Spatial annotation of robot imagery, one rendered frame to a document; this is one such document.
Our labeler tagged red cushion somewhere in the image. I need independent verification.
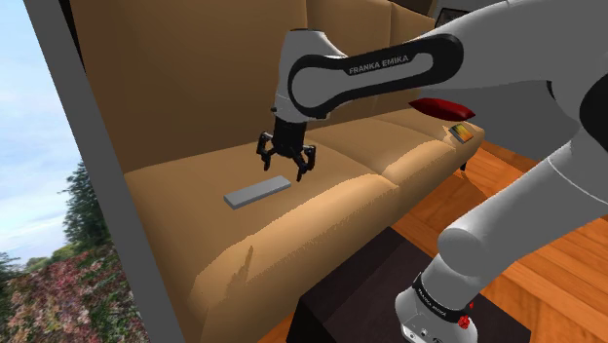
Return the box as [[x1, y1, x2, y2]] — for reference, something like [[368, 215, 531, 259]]
[[408, 97, 476, 123]]

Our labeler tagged orange yellow book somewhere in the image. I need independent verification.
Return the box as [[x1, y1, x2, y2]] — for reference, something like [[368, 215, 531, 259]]
[[448, 123, 475, 144]]

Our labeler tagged dark framed wall picture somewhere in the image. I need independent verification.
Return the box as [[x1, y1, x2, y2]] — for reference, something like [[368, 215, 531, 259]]
[[433, 7, 472, 30]]

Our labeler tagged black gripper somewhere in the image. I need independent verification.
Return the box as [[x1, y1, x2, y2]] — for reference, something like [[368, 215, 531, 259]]
[[256, 117, 318, 183]]

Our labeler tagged grey flat remote control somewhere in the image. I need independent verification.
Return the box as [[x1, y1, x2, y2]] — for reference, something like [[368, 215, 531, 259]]
[[223, 174, 292, 210]]

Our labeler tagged tan sofa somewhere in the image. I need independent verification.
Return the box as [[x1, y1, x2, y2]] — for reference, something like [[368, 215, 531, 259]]
[[68, 0, 486, 343]]

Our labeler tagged window with garden view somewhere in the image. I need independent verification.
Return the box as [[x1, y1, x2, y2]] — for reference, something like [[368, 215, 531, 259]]
[[0, 0, 186, 343]]

